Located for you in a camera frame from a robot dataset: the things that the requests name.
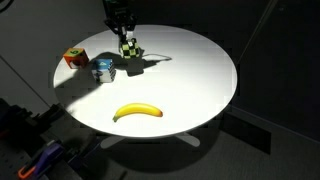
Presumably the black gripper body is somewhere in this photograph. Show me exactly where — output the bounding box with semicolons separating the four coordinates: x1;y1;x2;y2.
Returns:
104;5;138;35

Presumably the black white green patterned cube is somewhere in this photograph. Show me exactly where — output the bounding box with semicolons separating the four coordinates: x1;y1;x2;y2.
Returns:
119;37;142;60

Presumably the blue top patterned cube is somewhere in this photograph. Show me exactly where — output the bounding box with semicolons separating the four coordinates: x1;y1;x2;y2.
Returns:
91;58;117;84

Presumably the orange cube with green number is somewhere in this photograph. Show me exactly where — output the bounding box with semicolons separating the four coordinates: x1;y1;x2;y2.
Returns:
63;47;90;70

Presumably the yellow banana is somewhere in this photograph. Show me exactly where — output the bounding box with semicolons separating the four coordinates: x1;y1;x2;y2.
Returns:
112;102;164;123

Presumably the white table base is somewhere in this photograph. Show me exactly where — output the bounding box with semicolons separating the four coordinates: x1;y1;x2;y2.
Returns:
99;131;201;150

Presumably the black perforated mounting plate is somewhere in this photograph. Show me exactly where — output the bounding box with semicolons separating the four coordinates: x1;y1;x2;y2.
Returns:
0;136;38;180

